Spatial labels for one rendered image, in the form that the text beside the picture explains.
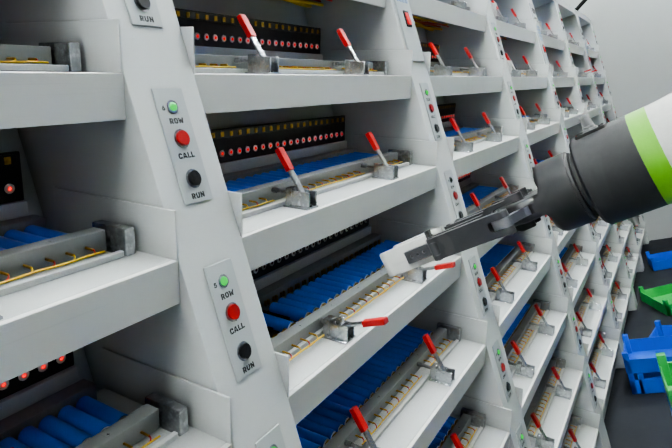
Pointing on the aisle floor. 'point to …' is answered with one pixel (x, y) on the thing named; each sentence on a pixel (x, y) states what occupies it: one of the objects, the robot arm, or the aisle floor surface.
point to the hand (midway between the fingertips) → (415, 251)
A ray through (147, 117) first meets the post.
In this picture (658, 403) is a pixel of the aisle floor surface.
